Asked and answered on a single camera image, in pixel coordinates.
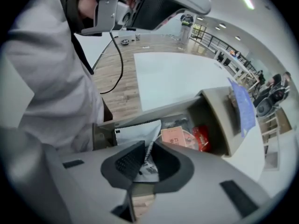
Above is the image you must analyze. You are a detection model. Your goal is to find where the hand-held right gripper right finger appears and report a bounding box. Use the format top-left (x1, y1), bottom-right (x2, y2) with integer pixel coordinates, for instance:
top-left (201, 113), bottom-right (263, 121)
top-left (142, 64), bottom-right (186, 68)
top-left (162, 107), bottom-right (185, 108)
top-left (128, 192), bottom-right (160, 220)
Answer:
top-left (149, 140), bottom-right (195, 194)

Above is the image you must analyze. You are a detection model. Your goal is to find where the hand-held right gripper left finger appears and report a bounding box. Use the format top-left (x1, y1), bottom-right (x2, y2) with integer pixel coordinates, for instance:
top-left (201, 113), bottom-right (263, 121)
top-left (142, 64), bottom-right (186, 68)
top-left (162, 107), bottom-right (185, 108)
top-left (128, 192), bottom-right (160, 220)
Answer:
top-left (100, 140), bottom-right (147, 190)

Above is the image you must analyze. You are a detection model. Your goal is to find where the white small packet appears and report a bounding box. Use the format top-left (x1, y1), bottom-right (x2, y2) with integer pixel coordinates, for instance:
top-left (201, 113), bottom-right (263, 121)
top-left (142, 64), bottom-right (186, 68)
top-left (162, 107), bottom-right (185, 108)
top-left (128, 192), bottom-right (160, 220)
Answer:
top-left (114, 119), bottom-right (162, 183)

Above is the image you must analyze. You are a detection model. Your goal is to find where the pink small packet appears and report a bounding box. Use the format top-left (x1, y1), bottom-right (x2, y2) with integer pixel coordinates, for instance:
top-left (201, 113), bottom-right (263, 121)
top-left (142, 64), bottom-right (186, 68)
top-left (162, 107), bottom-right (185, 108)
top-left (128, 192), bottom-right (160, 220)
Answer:
top-left (160, 126), bottom-right (187, 148)

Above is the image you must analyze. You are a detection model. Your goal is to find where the round orange small packet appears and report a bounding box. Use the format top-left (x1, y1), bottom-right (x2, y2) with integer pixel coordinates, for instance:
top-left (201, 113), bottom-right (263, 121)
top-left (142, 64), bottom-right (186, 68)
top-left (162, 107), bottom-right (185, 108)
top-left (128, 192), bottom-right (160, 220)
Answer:
top-left (182, 129), bottom-right (199, 150)

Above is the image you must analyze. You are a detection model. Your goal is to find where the red small packet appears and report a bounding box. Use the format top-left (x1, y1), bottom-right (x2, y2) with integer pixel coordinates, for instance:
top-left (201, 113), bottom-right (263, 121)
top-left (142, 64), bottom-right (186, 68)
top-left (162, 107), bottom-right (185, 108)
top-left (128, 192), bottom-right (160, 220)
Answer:
top-left (192, 125), bottom-right (213, 153)

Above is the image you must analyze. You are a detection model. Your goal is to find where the dark grey small packet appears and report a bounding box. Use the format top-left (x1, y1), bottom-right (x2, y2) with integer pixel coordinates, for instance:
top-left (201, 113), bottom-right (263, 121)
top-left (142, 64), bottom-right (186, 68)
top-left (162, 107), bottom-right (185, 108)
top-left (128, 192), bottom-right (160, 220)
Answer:
top-left (163, 117), bottom-right (190, 131)

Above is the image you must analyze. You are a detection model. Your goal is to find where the grey cardboard box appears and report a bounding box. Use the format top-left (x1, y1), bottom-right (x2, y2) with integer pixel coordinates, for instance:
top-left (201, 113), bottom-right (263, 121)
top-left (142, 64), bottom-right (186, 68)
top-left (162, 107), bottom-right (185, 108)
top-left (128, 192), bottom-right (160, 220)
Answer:
top-left (92, 86), bottom-right (242, 158)

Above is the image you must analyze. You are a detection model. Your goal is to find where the blue patterned plastic bag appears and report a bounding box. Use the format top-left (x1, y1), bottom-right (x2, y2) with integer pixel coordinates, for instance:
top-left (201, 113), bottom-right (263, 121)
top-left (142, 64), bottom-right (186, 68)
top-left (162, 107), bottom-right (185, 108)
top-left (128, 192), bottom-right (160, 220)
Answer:
top-left (227, 77), bottom-right (256, 139)

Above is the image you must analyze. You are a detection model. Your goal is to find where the black office chair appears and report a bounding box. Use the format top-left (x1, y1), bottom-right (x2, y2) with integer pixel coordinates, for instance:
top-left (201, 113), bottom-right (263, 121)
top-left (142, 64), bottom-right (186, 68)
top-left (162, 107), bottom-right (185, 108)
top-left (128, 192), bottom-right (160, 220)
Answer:
top-left (255, 96), bottom-right (277, 119)

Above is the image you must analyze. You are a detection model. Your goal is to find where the person's white jacket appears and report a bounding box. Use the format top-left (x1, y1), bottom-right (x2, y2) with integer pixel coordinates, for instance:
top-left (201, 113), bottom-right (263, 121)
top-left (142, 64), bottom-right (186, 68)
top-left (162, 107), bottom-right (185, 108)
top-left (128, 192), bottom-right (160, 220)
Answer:
top-left (0, 0), bottom-right (114, 154)

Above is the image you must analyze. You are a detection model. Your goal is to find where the white wooden-legged table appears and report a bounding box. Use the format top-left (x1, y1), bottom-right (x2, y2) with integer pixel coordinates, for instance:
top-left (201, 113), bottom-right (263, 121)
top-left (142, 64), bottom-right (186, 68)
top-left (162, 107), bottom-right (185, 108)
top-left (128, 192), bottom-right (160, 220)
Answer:
top-left (214, 47), bottom-right (261, 91)

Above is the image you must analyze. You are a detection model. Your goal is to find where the black metal railing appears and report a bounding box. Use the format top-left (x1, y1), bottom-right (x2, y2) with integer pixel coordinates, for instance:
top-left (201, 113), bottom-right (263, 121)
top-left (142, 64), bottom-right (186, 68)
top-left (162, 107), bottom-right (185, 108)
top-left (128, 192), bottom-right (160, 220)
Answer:
top-left (189, 24), bottom-right (260, 75)

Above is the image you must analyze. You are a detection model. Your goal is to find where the black cable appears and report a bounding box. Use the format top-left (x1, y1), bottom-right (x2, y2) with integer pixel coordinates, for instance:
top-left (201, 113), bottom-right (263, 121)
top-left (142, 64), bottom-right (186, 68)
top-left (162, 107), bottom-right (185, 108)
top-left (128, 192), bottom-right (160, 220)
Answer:
top-left (100, 31), bottom-right (124, 95)

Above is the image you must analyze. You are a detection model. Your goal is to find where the grey head-worn camera rig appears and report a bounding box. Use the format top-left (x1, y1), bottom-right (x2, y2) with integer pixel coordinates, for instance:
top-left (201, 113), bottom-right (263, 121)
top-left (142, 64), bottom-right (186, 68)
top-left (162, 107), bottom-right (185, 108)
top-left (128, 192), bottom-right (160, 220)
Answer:
top-left (80, 0), bottom-right (212, 36)

